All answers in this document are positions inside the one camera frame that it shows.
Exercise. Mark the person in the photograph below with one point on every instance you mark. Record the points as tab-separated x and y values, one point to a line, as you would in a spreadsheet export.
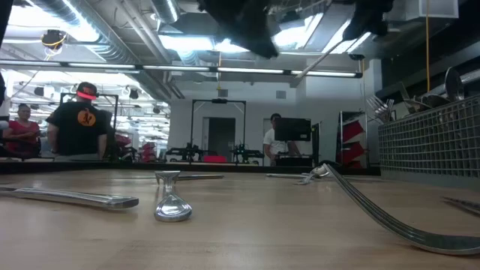
77	131
272	144
22	131

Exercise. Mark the black round ceiling device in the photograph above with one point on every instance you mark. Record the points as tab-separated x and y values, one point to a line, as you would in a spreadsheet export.
54	37

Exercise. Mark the grey mesh cutlery caddy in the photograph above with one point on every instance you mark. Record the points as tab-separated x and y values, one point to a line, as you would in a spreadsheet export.
431	150

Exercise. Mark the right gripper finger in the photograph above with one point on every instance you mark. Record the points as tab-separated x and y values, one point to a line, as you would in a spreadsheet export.
360	28

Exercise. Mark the steel table knife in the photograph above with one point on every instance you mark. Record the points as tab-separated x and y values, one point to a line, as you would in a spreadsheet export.
285	175
465	205
198	176

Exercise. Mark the red tray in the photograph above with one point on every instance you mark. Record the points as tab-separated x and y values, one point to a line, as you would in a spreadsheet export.
214	159

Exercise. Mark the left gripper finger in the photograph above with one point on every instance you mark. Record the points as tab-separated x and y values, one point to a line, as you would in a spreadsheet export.
262	37

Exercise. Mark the black background robot arm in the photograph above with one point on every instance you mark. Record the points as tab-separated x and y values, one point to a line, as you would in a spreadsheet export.
187	152
245	153

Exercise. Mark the black station post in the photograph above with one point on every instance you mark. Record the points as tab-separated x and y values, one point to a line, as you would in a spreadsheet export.
5	22

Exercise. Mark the red shelf rack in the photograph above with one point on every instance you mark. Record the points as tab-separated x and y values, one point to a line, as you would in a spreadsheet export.
352	131

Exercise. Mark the black monitor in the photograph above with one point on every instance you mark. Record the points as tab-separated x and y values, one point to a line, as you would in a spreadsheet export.
292	129

